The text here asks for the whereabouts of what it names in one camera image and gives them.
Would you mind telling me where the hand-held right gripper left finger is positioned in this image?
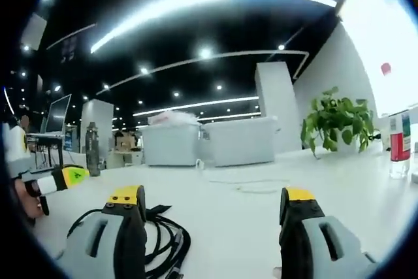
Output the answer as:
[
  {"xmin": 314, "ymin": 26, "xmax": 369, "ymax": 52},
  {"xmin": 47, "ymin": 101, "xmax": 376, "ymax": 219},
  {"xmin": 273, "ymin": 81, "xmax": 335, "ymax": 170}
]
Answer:
[{"xmin": 63, "ymin": 185, "xmax": 148, "ymax": 279}]

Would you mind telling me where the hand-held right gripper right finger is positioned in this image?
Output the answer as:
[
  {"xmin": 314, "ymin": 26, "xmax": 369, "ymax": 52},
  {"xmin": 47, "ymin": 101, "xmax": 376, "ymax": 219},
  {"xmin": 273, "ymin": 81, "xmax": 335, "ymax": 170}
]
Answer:
[{"xmin": 278, "ymin": 187, "xmax": 378, "ymax": 279}]

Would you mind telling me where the black Velcro strap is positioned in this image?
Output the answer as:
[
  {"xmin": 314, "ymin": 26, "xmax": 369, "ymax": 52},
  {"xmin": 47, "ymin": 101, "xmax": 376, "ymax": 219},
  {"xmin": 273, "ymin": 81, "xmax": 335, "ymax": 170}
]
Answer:
[{"xmin": 145, "ymin": 205, "xmax": 173, "ymax": 216}]

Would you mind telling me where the black data cable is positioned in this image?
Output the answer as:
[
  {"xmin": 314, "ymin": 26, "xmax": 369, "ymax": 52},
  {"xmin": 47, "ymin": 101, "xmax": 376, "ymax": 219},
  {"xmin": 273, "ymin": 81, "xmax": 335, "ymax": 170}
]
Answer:
[{"xmin": 67, "ymin": 205, "xmax": 193, "ymax": 279}]

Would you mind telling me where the white desktop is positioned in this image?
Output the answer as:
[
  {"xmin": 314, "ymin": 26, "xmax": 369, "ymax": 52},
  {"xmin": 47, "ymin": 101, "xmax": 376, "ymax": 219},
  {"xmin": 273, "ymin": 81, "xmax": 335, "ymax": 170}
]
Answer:
[{"xmin": 32, "ymin": 148, "xmax": 418, "ymax": 279}]

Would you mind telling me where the person's left hand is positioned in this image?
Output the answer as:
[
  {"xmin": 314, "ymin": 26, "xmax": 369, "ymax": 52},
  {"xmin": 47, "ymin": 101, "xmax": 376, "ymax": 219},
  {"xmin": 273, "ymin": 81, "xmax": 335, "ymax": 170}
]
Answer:
[{"xmin": 9, "ymin": 180, "xmax": 43, "ymax": 225}]

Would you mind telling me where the dark tall water bottle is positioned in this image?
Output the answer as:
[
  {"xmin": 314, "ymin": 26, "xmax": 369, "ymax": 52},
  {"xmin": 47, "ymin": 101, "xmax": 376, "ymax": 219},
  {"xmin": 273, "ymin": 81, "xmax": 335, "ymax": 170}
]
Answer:
[{"xmin": 84, "ymin": 122, "xmax": 102, "ymax": 177}]

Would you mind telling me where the tilted computer monitor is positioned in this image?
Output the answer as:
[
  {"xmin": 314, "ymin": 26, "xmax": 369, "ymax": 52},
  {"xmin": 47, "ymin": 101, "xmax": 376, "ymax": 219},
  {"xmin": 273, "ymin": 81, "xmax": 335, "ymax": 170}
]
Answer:
[{"xmin": 44, "ymin": 93, "xmax": 72, "ymax": 135}]

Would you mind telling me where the white square pillar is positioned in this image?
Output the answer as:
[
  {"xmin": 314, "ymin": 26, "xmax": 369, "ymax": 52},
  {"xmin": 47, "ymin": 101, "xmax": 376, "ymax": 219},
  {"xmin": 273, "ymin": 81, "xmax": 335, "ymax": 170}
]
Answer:
[
  {"xmin": 80, "ymin": 99, "xmax": 114, "ymax": 169},
  {"xmin": 254, "ymin": 61, "xmax": 303, "ymax": 154}
]

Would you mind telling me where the white plant pot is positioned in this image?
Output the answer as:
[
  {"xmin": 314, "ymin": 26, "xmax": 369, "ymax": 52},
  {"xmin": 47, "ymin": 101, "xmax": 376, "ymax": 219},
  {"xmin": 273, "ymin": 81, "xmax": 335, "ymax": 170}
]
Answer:
[{"xmin": 331, "ymin": 133, "xmax": 360, "ymax": 154}]

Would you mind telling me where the white storage bin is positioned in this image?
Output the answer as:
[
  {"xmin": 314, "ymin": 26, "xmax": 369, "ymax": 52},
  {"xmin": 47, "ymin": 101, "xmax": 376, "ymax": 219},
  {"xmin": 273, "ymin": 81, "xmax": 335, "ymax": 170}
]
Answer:
[
  {"xmin": 199, "ymin": 116, "xmax": 280, "ymax": 168},
  {"xmin": 140, "ymin": 122, "xmax": 201, "ymax": 167}
]

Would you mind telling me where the white plastic bag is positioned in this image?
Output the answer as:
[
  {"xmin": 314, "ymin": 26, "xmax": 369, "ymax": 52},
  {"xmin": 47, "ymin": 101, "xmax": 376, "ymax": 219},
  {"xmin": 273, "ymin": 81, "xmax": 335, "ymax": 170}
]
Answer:
[{"xmin": 147, "ymin": 110, "xmax": 201, "ymax": 127}]

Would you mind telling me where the red white labelled bottle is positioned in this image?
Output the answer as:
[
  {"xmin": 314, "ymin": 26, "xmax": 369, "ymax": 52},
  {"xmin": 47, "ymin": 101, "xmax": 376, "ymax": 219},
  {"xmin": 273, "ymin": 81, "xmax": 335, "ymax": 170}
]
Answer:
[{"xmin": 387, "ymin": 110, "xmax": 413, "ymax": 179}]

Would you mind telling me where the green potted plant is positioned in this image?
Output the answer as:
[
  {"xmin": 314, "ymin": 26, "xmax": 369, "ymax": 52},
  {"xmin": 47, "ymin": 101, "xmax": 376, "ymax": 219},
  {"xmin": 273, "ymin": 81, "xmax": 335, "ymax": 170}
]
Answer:
[{"xmin": 300, "ymin": 86, "xmax": 381, "ymax": 159}]

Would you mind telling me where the white charging cable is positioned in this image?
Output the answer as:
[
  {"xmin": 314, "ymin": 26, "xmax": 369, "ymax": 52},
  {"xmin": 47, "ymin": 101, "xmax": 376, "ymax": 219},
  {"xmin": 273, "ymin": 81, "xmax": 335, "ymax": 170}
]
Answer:
[{"xmin": 195, "ymin": 157, "xmax": 290, "ymax": 195}]

